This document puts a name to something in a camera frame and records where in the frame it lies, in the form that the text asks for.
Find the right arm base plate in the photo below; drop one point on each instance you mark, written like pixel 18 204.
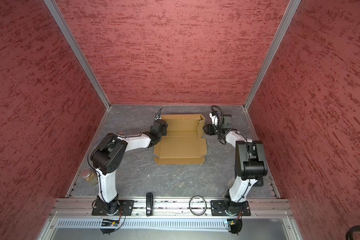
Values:
pixel 231 209

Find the small glass jar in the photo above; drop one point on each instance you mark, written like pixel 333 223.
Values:
pixel 89 176

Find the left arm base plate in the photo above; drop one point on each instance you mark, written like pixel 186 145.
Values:
pixel 114 208

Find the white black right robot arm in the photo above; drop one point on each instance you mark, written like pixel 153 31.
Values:
pixel 250 161

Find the white slotted cable duct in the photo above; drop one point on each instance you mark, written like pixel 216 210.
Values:
pixel 156 224

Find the aluminium front rail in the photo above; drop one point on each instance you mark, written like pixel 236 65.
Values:
pixel 173 208

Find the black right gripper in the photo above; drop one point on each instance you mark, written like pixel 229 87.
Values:
pixel 209 130

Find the right rear aluminium corner post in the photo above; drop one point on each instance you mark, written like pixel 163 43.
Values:
pixel 279 35

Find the aluminium corner post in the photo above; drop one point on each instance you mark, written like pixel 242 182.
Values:
pixel 69 36
pixel 279 35

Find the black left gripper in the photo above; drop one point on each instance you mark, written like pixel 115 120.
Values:
pixel 165 132

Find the left rear aluminium corner post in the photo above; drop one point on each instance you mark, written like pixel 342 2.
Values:
pixel 69 36

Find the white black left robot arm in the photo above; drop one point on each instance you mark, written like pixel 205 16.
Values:
pixel 106 156

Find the black handheld device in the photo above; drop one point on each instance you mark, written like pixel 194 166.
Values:
pixel 149 204

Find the brown cardboard box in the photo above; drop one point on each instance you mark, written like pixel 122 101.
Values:
pixel 184 143

